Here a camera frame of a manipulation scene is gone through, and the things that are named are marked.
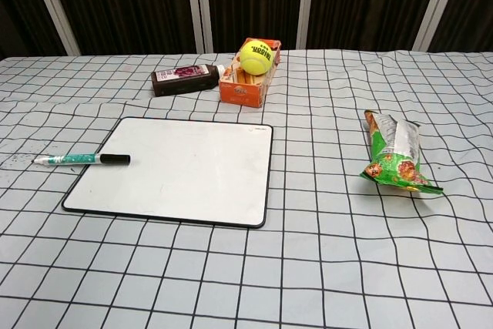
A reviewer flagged green whiteboard marker black cap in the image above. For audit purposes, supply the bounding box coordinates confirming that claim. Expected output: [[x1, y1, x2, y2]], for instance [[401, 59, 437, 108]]
[[32, 153, 131, 167]]

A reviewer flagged orange cardboard box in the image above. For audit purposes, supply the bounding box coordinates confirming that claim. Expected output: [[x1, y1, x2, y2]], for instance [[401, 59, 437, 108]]
[[218, 37, 284, 109]]

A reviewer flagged yellow tennis ball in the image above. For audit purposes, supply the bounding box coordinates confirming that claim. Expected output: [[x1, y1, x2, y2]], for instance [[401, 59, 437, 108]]
[[239, 39, 275, 76]]

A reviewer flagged dark juice bottle purple label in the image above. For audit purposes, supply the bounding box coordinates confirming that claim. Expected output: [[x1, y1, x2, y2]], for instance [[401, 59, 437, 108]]
[[150, 62, 226, 98]]

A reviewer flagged white black-checkered tablecloth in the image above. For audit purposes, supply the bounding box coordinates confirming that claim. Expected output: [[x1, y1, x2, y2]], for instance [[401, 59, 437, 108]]
[[0, 49, 493, 329]]

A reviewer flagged green snack bag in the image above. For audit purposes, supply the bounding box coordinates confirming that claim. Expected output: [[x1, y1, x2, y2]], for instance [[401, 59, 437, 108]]
[[360, 109, 444, 196]]

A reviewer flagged white dry-erase board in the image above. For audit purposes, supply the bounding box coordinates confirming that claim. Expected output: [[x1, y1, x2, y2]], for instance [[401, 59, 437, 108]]
[[61, 116, 275, 229]]

